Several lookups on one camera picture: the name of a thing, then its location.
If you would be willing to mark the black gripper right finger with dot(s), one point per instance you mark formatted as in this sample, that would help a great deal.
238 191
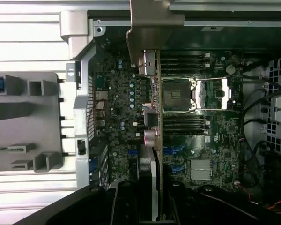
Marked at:
224 206

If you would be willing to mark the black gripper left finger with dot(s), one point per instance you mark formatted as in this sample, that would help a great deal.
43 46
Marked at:
84 208

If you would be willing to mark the silver chipset heatsink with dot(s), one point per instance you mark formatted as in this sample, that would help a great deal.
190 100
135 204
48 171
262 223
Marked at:
201 168

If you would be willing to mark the black RAM slot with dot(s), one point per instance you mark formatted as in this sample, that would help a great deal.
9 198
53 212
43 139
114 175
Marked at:
182 65
182 122
182 117
182 55
182 131
182 70
182 127
182 60

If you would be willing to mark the grey parts rack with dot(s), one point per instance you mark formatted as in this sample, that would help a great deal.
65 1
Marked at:
14 131

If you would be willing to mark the silver socket cover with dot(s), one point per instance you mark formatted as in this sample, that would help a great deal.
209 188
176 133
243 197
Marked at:
226 93

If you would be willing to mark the green motherboard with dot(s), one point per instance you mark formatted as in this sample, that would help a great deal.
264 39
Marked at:
121 93

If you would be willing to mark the CPU socket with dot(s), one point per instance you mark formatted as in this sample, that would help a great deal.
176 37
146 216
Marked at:
175 93

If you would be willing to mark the round coin battery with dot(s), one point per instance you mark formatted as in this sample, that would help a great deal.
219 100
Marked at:
230 69

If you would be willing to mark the black and grey PC case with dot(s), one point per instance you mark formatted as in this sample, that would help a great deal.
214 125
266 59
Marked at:
224 23

